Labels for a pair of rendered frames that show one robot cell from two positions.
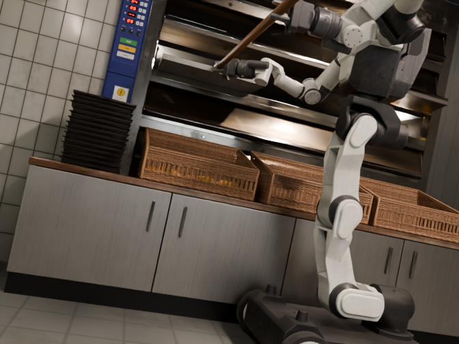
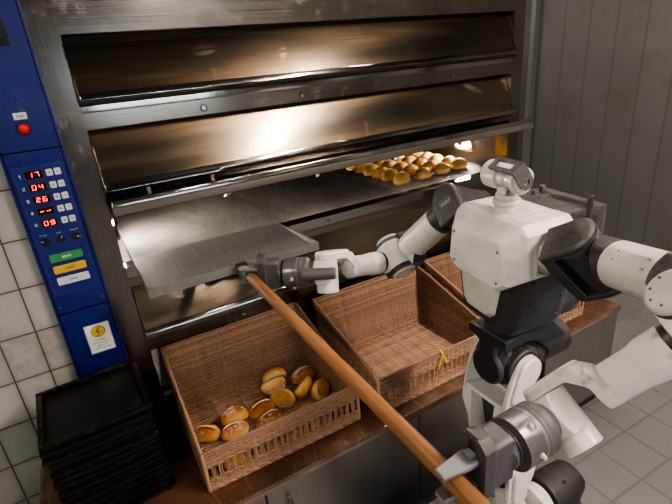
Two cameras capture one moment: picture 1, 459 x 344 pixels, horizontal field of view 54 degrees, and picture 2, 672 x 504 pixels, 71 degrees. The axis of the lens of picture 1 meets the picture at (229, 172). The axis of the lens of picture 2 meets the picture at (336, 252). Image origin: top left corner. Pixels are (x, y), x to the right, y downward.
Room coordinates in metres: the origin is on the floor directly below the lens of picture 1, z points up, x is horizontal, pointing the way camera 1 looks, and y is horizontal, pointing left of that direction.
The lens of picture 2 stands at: (0.92, 0.21, 1.77)
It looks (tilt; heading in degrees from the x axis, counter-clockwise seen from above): 23 degrees down; 346
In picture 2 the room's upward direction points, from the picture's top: 5 degrees counter-clockwise
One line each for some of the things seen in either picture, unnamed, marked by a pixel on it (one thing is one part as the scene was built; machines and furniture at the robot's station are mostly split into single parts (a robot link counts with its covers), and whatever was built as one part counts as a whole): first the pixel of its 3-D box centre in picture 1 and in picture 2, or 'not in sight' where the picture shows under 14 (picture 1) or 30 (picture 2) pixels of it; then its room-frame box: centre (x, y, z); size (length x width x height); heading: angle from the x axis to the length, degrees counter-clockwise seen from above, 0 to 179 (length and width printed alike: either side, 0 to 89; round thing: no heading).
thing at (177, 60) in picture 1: (209, 76); (223, 250); (2.46, 0.22, 1.19); 0.55 x 0.36 x 0.03; 104
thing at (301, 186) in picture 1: (305, 185); (400, 329); (2.47, -0.42, 0.72); 0.56 x 0.49 x 0.28; 104
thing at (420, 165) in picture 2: not in sight; (399, 162); (3.29, -0.79, 1.21); 0.61 x 0.48 x 0.06; 14
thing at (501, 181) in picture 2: not in sight; (505, 181); (1.85, -0.45, 1.47); 0.10 x 0.07 x 0.09; 5
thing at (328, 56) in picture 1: (311, 49); (346, 120); (2.72, -0.33, 1.54); 1.79 x 0.11 x 0.19; 104
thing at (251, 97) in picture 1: (297, 110); (350, 211); (2.74, -0.33, 1.16); 1.80 x 0.06 x 0.04; 104
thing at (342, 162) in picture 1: (346, 173); (500, 412); (1.85, -0.47, 0.78); 0.18 x 0.15 x 0.47; 13
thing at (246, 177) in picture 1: (196, 161); (259, 382); (2.34, 0.18, 0.72); 0.56 x 0.49 x 0.28; 104
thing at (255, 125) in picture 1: (294, 133); (355, 244); (2.72, -0.33, 1.02); 1.79 x 0.11 x 0.19; 104
